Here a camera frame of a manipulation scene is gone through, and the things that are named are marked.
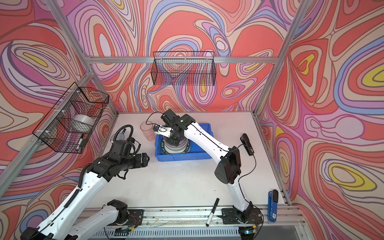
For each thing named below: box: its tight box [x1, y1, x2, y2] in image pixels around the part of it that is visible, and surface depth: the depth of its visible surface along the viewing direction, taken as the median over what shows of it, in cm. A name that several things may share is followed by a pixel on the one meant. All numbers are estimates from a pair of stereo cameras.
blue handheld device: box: [267, 189, 279, 223], surface depth 76 cm
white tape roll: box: [70, 114, 95, 133], surface depth 73 cm
